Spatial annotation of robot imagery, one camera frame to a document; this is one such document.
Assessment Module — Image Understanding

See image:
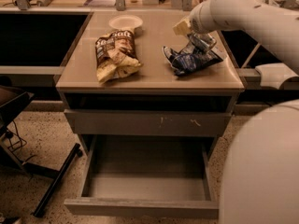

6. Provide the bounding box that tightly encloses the grey drawer cabinet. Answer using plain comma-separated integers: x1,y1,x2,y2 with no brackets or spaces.
56,9,244,152

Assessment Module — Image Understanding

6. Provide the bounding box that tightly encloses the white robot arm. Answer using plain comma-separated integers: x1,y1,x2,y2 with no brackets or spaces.
174,0,299,224

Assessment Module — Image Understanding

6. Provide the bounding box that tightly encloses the silver blue redbull can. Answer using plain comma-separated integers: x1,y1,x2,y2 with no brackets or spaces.
188,33,217,53

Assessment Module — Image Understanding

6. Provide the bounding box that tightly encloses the blue chip bag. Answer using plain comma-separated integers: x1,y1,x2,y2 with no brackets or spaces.
163,42,225,77

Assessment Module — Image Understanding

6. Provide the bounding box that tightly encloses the open lower drawer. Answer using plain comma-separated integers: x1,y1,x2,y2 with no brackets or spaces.
64,135,219,219

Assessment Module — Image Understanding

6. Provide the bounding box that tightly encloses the black cart with legs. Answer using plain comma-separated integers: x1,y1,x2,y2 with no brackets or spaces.
0,85,83,217

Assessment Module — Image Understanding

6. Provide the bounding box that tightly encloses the brown salt chip bag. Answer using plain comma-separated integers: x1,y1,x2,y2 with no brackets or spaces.
95,28,142,83

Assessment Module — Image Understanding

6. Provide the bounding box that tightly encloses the closed upper drawer front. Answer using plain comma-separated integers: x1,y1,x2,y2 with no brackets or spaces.
64,109,231,137

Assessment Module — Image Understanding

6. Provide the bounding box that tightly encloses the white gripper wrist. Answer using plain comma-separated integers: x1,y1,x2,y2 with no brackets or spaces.
173,0,219,35

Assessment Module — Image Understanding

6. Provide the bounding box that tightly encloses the white stick with dark tip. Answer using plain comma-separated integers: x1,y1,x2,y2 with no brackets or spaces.
241,43,261,68

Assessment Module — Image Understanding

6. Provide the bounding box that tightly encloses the white curved chair armrest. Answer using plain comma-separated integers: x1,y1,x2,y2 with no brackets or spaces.
255,63,298,90

